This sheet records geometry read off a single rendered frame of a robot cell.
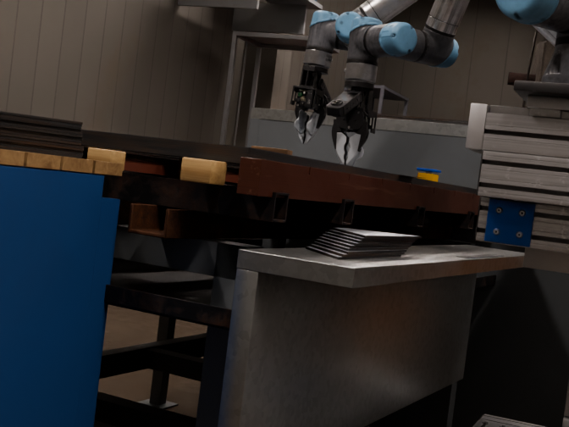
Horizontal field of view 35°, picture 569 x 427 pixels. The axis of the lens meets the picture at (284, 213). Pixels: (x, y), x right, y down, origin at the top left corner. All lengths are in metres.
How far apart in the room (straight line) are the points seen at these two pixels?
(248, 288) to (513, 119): 0.67
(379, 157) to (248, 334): 1.77
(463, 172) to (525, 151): 1.23
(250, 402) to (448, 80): 9.64
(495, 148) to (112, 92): 4.20
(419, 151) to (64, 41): 2.81
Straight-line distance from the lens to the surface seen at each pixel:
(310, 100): 2.49
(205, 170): 1.50
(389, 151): 3.12
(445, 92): 10.96
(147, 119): 6.18
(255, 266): 1.42
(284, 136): 3.28
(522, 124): 1.82
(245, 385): 1.45
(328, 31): 2.52
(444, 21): 2.17
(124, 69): 5.91
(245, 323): 1.43
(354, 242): 1.54
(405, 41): 2.10
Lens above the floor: 0.79
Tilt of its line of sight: 2 degrees down
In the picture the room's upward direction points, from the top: 7 degrees clockwise
